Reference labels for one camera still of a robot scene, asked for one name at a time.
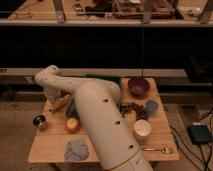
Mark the yellow banana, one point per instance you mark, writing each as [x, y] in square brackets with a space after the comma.
[60, 103]

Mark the yellow apple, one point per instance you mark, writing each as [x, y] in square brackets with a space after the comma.
[72, 125]

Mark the green plastic tray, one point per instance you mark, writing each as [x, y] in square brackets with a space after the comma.
[115, 79]

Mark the black power box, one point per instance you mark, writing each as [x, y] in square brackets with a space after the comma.
[199, 134]

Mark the metal can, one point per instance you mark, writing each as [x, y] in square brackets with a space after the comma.
[41, 122]

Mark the purple bowl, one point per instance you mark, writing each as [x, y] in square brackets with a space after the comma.
[138, 86]

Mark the green sponge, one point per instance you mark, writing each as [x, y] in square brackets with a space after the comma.
[71, 111]

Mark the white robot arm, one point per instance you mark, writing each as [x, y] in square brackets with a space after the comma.
[96, 103]

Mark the dark grape bunch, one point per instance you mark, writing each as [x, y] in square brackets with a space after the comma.
[139, 110]

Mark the metal fork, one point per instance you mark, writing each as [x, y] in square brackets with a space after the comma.
[165, 150]

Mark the blue cup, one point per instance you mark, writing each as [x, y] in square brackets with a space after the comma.
[150, 107]

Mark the blue-grey cloth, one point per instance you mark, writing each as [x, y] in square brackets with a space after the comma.
[76, 150]

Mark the white cup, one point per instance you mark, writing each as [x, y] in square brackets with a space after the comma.
[142, 129]

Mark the wooden table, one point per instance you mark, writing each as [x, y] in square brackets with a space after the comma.
[49, 145]

